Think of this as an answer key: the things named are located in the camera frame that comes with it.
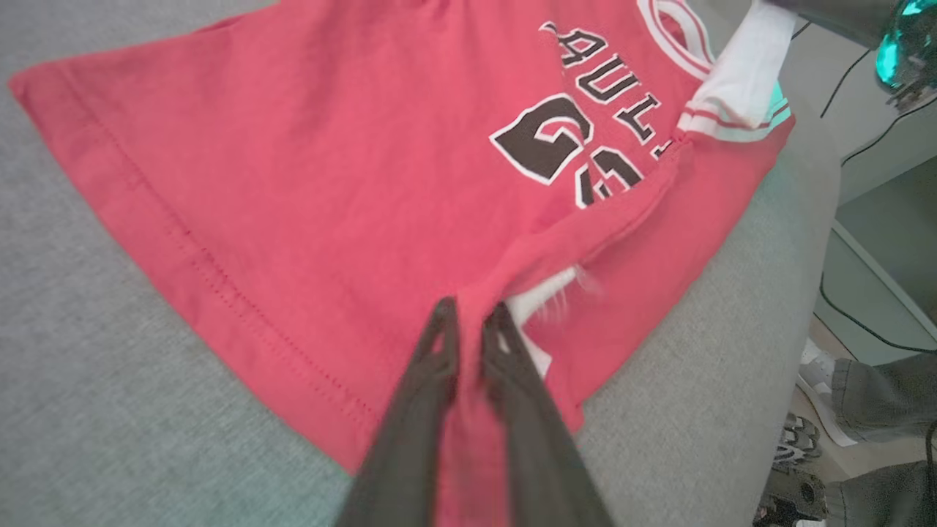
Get black floor cable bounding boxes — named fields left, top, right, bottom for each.
left=818, top=271, right=937, bottom=354

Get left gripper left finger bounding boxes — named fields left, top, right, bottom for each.
left=333, top=296, right=462, bottom=527

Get dark patterned sneaker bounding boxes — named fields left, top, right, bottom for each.
left=754, top=412, right=829, bottom=527

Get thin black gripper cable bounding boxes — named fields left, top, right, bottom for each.
left=842, top=95, right=937, bottom=166
left=820, top=48, right=873, bottom=118

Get red basketball jersey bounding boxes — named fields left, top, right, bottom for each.
left=9, top=0, right=799, bottom=527

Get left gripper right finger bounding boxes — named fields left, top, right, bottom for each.
left=479, top=302, right=616, bottom=527

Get white sneaker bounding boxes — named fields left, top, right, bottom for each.
left=796, top=337, right=859, bottom=447

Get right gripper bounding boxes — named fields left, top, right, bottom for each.
left=761, top=0, right=937, bottom=111

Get large grey sofa seat cushion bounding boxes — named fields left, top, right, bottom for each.
left=0, top=0, right=843, bottom=527

